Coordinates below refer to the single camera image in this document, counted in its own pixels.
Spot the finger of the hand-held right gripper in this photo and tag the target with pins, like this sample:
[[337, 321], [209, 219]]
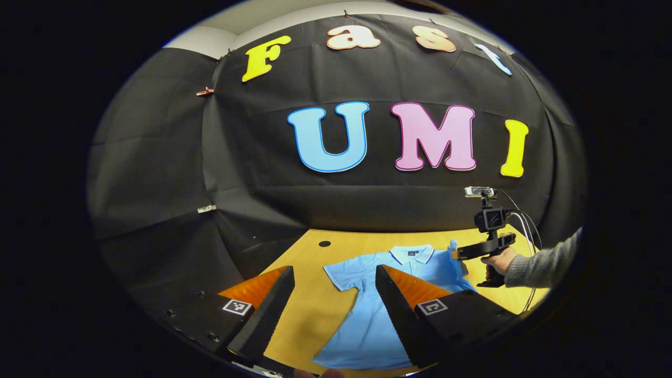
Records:
[[470, 252]]

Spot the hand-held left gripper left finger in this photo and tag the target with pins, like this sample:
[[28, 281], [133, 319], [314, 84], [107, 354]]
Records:
[[268, 315]]

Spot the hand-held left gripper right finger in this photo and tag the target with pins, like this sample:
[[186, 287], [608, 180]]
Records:
[[401, 320]]

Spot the light blue T-shirt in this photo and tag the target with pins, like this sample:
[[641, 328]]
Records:
[[362, 325]]

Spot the black backdrop cloth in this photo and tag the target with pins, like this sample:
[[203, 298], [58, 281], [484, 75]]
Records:
[[367, 199]]

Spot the white clip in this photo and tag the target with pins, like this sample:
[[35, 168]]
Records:
[[206, 209]]

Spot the copper clip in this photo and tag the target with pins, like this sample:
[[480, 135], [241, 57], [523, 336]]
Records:
[[205, 92]]

